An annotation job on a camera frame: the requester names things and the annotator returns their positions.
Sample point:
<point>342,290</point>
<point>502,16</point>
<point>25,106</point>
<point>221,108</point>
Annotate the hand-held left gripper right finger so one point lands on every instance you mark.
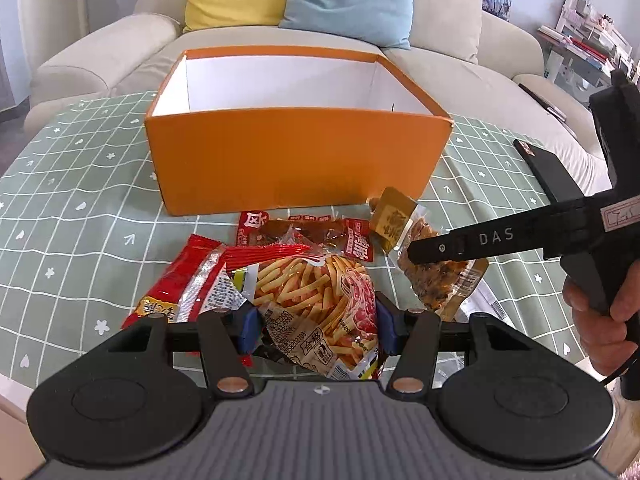
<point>385,322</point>

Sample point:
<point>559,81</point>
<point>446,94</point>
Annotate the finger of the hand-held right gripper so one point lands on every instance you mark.
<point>550,170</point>
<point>500,237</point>

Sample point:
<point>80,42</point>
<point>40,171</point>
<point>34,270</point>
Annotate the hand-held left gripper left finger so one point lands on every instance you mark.
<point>248,329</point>

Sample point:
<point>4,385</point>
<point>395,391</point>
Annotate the clear packet of brown snack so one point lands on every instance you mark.
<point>432,280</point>

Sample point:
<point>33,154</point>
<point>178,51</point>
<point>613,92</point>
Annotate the clear plastic snack packet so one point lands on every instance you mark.
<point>487,302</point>

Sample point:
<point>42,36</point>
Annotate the french fries snack packet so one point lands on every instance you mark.
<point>310,295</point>

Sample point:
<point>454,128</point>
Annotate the bright red snack packet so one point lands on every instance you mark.
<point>185,280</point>

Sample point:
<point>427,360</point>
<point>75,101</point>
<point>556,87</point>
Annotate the orange cardboard box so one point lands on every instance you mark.
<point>300,160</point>

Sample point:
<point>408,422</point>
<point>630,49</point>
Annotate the person's right hand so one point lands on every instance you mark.
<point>600,340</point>

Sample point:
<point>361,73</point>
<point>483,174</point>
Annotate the dark remote control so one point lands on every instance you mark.
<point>542,101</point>

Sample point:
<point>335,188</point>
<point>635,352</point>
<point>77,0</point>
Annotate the gold snack packet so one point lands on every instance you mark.
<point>392,217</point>

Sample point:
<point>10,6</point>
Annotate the dark red snack packet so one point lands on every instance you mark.
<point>310,232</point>

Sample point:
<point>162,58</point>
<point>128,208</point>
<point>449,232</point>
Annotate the shelf with books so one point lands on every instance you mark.
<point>585,35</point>

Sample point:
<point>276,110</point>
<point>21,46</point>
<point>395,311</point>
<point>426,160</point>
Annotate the beige cushion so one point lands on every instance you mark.
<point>445,10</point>

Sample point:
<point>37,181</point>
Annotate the green checked tablecloth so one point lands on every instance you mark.
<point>75,210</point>

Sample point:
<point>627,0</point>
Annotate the light blue pillow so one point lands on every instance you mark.
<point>350,0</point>

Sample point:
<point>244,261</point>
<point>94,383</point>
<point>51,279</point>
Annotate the beige sofa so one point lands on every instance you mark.
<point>125,45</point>

